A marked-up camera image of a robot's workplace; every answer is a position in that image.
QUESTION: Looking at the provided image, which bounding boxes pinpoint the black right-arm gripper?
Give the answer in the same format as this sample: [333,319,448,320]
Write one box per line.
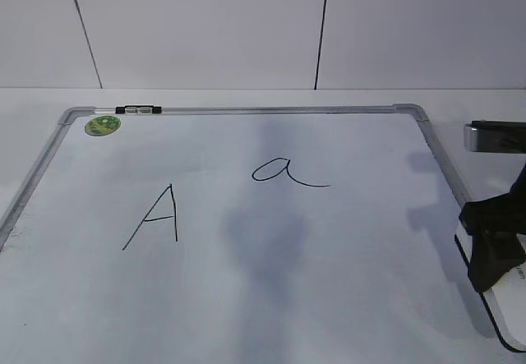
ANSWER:
[459,170,525,293]

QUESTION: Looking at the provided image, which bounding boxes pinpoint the black and clear hanging clip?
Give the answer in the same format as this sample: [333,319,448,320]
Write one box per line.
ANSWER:
[115,105,163,115]

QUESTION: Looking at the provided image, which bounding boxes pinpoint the round green sticker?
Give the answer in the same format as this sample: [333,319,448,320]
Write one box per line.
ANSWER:
[85,116,121,136]

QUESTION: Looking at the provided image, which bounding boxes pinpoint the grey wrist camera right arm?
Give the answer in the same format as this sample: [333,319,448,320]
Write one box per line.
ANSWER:
[464,120,525,154]

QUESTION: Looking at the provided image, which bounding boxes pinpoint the white whiteboard with aluminium frame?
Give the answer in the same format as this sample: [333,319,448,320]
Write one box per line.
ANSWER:
[1,113,519,363]

